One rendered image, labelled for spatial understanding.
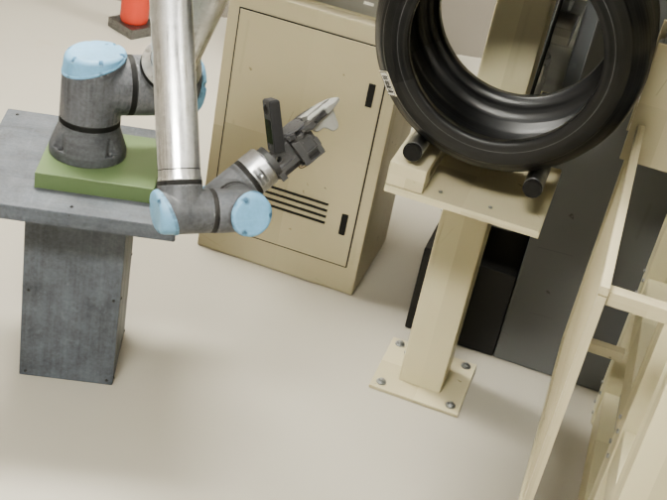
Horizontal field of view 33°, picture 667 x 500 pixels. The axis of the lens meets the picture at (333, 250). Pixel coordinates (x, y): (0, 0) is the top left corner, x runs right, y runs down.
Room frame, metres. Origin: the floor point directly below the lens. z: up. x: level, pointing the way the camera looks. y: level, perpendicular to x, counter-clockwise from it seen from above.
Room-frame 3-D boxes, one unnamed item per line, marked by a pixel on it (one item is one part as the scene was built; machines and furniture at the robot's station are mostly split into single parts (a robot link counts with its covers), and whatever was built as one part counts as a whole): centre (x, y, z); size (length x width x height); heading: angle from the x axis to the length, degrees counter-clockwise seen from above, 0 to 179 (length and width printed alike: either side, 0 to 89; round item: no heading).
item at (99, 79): (2.50, 0.65, 0.82); 0.17 x 0.15 x 0.18; 118
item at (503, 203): (2.45, -0.30, 0.80); 0.37 x 0.36 x 0.02; 78
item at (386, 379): (2.71, -0.34, 0.01); 0.27 x 0.27 x 0.02; 78
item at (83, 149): (2.49, 0.66, 0.69); 0.19 x 0.19 x 0.10
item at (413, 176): (2.48, -0.17, 0.83); 0.36 x 0.09 x 0.06; 168
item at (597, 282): (2.16, -0.58, 0.65); 0.90 x 0.02 x 0.70; 168
